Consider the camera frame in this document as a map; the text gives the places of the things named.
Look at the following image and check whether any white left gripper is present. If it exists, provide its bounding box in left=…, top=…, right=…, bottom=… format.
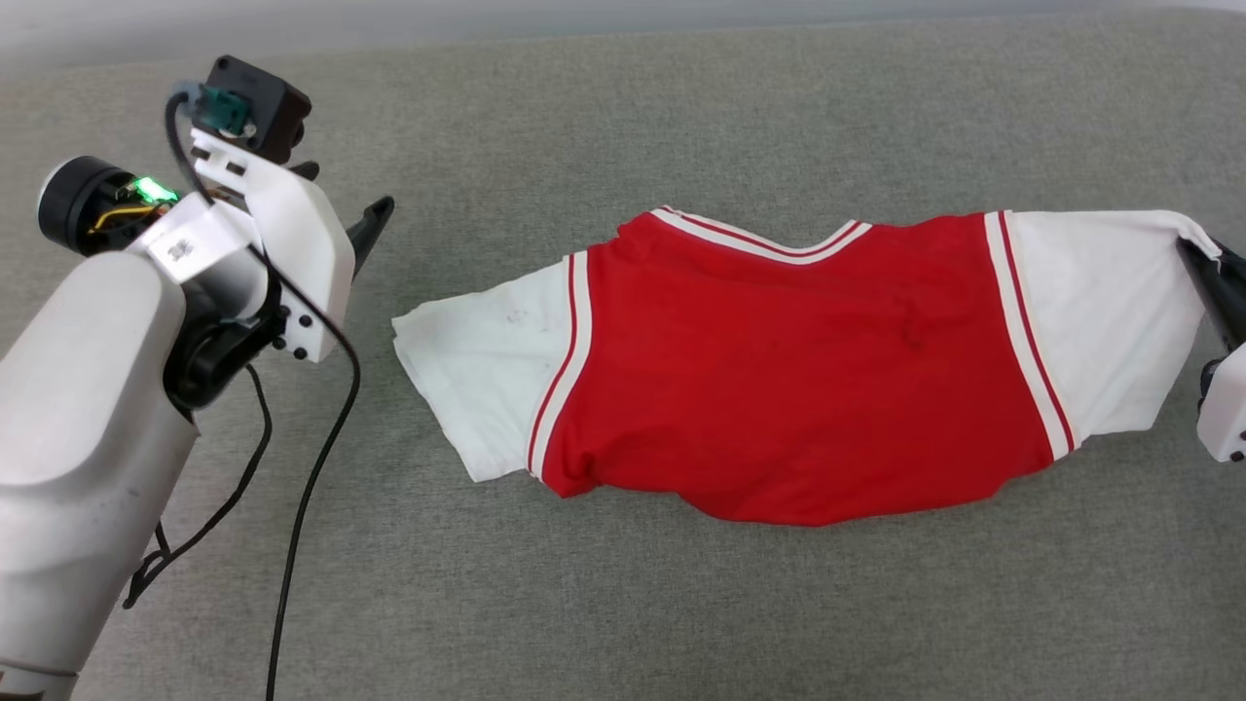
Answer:
left=190, top=127, right=396, bottom=364

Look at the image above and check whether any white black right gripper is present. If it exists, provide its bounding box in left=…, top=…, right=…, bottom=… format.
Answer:
left=1176, top=237, right=1246, bottom=464

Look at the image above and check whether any red and white jersey shirt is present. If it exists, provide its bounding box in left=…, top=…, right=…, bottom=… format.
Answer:
left=391, top=206, right=1224, bottom=528

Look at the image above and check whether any grey fabric sofa surface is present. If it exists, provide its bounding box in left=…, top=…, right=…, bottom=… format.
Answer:
left=0, top=10, right=1246, bottom=701

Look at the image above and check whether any thick black cable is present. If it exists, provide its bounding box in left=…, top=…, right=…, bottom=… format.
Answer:
left=164, top=83, right=362, bottom=701

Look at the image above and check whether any thin black cable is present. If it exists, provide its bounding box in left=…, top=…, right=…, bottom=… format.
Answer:
left=123, top=363, right=275, bottom=611

